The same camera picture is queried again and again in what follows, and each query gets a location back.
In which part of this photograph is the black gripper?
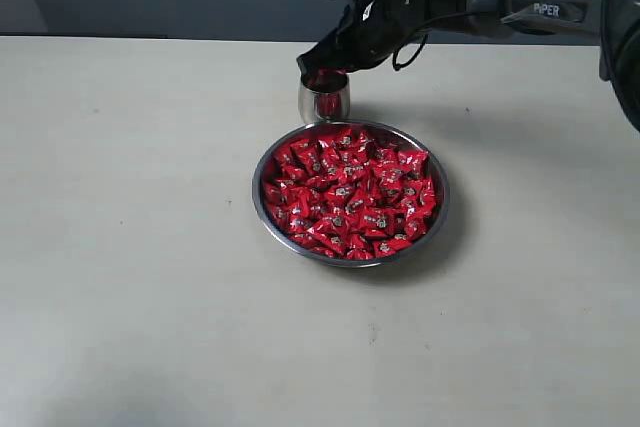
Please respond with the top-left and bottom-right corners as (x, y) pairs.
(296, 0), (425, 77)

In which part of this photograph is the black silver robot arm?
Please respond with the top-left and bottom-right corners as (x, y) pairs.
(297, 0), (639, 127)

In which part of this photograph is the small steel cup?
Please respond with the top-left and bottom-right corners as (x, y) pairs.
(298, 69), (351, 124)

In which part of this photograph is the stainless steel bowl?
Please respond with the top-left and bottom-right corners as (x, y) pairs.
(252, 121), (450, 269)

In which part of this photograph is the red wrapped candy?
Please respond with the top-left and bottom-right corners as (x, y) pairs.
(358, 207), (395, 232)
(373, 238), (412, 258)
(290, 138), (318, 163)
(314, 214), (350, 236)
(397, 150), (429, 171)

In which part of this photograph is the black cable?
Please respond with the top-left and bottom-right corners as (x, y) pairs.
(391, 9), (506, 72)

